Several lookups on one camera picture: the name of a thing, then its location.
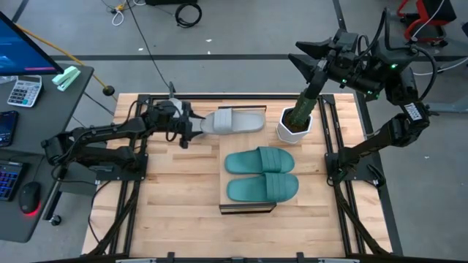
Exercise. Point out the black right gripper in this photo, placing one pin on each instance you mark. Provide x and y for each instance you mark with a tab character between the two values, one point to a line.
345	69

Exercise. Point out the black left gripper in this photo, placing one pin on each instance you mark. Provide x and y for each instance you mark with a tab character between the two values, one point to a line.
161	124

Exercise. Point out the grey rubber slide sandal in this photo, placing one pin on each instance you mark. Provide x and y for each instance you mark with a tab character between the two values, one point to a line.
241	122

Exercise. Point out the green rubber slide sandal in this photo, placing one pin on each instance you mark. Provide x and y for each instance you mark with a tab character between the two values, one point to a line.
252	190
248	162

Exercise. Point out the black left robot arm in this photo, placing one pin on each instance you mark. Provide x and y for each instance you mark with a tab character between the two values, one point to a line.
109	128

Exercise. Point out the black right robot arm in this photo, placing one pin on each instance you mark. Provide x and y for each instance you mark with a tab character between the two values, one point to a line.
396	129

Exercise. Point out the green cactus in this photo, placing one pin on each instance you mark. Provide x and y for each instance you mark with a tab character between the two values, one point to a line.
305	106

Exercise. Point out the brown potting soil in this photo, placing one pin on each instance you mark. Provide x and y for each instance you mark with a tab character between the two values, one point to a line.
289	123

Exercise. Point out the white plant pot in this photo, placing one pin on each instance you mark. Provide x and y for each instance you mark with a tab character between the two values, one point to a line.
283	135

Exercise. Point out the black round weight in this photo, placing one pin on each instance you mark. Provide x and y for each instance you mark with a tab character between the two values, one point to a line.
108	90

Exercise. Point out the red and black cart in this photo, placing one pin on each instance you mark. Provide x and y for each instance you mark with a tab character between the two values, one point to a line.
428	14

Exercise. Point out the mint green stapler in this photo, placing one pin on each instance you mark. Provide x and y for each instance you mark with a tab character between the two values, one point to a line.
66	78

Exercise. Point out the grey desk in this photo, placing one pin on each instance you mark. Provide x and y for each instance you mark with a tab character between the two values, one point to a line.
47	117

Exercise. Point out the black desk caster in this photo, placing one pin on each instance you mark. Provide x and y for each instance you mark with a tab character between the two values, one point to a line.
56	220

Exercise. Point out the white calculator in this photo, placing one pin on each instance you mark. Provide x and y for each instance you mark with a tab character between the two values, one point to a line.
25	91

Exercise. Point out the black computer mouse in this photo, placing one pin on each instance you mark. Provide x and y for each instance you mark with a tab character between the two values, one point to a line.
30	197

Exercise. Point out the black smartphone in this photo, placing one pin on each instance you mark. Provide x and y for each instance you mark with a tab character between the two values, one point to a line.
8	128

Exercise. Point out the desk computer monitor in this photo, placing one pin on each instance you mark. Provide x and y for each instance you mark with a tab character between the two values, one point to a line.
22	47

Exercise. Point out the black backlit keyboard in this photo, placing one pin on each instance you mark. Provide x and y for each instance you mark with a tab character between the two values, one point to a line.
9	180

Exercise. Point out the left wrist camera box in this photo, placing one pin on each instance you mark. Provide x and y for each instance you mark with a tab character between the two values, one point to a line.
177	106

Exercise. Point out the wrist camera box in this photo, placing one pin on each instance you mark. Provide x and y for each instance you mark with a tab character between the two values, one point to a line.
177	106
349	39

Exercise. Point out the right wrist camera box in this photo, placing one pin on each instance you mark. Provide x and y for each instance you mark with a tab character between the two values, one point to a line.
349	39

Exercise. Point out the black frame wooden top shelf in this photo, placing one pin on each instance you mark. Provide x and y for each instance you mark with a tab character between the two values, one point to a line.
248	140

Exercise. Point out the black aluminium table frame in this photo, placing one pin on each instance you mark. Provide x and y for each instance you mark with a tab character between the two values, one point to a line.
256	96

